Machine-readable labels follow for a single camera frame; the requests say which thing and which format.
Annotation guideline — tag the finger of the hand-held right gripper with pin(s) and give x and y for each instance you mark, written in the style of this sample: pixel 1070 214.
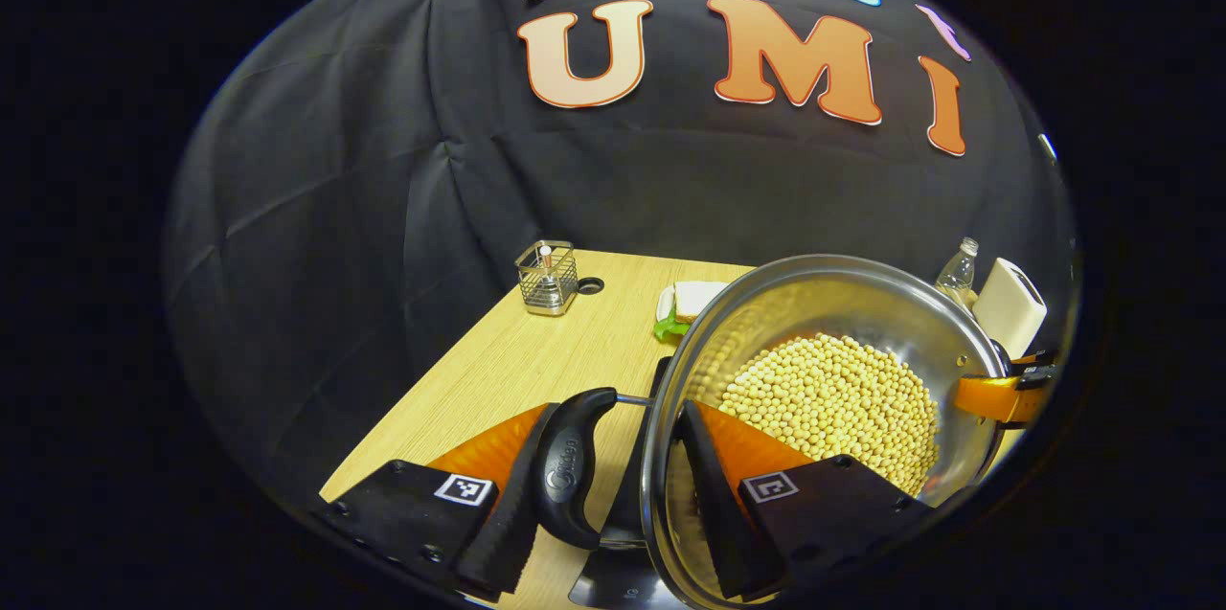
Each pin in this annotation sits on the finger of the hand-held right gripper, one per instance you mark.
pixel 996 396

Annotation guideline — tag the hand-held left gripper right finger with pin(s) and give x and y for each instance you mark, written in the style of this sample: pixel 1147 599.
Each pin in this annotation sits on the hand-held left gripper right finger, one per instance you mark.
pixel 714 505

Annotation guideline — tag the black induction cooktop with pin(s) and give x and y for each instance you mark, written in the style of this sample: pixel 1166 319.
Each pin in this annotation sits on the black induction cooktop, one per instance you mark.
pixel 613 586

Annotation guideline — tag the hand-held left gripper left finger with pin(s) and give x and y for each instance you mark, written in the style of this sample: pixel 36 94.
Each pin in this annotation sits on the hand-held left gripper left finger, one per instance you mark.
pixel 498 543

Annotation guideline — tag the pile of yellow soybeans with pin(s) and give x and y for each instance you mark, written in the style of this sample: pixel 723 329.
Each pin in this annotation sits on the pile of yellow soybeans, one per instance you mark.
pixel 833 399

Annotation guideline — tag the white kitchen appliance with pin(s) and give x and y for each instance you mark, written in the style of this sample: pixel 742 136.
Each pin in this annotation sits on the white kitchen appliance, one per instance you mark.
pixel 1006 304

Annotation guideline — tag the sandwich with lettuce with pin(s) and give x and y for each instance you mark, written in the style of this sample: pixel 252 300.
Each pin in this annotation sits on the sandwich with lettuce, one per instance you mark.
pixel 697 299

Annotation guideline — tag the small white plate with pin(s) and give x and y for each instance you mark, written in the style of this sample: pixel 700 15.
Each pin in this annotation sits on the small white plate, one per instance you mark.
pixel 663 304

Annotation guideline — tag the black backdrop cloth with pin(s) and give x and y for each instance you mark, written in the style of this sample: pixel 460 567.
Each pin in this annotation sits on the black backdrop cloth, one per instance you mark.
pixel 335 208

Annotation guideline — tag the clear plastic water bottle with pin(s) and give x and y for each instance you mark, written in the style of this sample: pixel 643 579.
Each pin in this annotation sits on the clear plastic water bottle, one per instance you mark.
pixel 958 280

